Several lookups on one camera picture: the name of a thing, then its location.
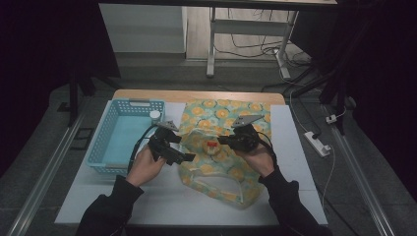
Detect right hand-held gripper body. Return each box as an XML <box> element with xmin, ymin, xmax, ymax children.
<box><xmin>230</xmin><ymin>114</ymin><xmax>266</xmax><ymax>153</ymax></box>

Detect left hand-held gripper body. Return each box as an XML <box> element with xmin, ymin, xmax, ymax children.
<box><xmin>147</xmin><ymin>120</ymin><xmax>183</xmax><ymax>162</ymax></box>

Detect small white-capped bottle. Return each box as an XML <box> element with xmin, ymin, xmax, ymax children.
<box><xmin>149</xmin><ymin>109</ymin><xmax>162</xmax><ymax>126</ymax></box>

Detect orange print fabric bag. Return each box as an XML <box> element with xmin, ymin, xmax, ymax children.
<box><xmin>177</xmin><ymin>98</ymin><xmax>273</xmax><ymax>209</ymax></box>

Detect light blue plastic basket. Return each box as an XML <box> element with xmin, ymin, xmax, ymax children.
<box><xmin>86</xmin><ymin>98</ymin><xmax>166</xmax><ymax>176</ymax></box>

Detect person's right hand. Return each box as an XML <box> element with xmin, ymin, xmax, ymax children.
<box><xmin>243</xmin><ymin>143</ymin><xmax>278</xmax><ymax>179</ymax></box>

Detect person's left hand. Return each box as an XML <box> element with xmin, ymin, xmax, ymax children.
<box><xmin>125</xmin><ymin>145</ymin><xmax>167</xmax><ymax>189</ymax></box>

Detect white table mat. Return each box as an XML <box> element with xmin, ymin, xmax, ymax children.
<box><xmin>54</xmin><ymin>101</ymin><xmax>328</xmax><ymax>227</ymax></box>

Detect white power strip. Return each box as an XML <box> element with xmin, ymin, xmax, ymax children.
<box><xmin>303</xmin><ymin>131</ymin><xmax>332</xmax><ymax>158</ymax></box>

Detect black metal stand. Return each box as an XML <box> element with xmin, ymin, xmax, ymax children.
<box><xmin>288</xmin><ymin>19</ymin><xmax>365</xmax><ymax>136</ymax></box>
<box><xmin>57</xmin><ymin>63</ymin><xmax>123</xmax><ymax>128</ymax></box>

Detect white cabinet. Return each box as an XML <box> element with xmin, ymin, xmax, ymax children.
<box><xmin>98</xmin><ymin>3</ymin><xmax>189</xmax><ymax>55</ymax></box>

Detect black curtain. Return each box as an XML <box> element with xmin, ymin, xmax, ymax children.
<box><xmin>291</xmin><ymin>0</ymin><xmax>417</xmax><ymax>201</ymax></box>
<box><xmin>0</xmin><ymin>0</ymin><xmax>121</xmax><ymax>178</ymax></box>

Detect left hand-held gripper black cable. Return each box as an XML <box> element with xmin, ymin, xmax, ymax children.
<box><xmin>127</xmin><ymin>124</ymin><xmax>160</xmax><ymax>173</ymax></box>

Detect hand-held gripper black cable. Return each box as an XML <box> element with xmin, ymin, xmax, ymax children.
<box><xmin>127</xmin><ymin>124</ymin><xmax>160</xmax><ymax>173</ymax></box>
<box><xmin>257</xmin><ymin>131</ymin><xmax>279</xmax><ymax>166</ymax></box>

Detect right hand-held gripper black cable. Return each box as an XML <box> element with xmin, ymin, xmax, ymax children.
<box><xmin>257</xmin><ymin>131</ymin><xmax>279</xmax><ymax>166</ymax></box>

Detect black floor bracket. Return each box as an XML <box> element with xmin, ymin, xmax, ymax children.
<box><xmin>70</xmin><ymin>127</ymin><xmax>96</xmax><ymax>151</ymax></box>

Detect tangle of black cables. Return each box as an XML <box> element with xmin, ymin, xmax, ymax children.
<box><xmin>213</xmin><ymin>8</ymin><xmax>313</xmax><ymax>68</ymax></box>

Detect thin white cable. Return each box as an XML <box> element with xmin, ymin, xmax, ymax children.
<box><xmin>321</xmin><ymin>146</ymin><xmax>336</xmax><ymax>207</ymax></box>

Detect white desk frame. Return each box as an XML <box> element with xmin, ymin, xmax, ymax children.
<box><xmin>206</xmin><ymin>6</ymin><xmax>300</xmax><ymax>80</ymax></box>

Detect aluminium floor rail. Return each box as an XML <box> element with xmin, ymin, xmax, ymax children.
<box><xmin>6</xmin><ymin>106</ymin><xmax>91</xmax><ymax>236</ymax></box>
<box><xmin>322</xmin><ymin>103</ymin><xmax>396</xmax><ymax>236</ymax></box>

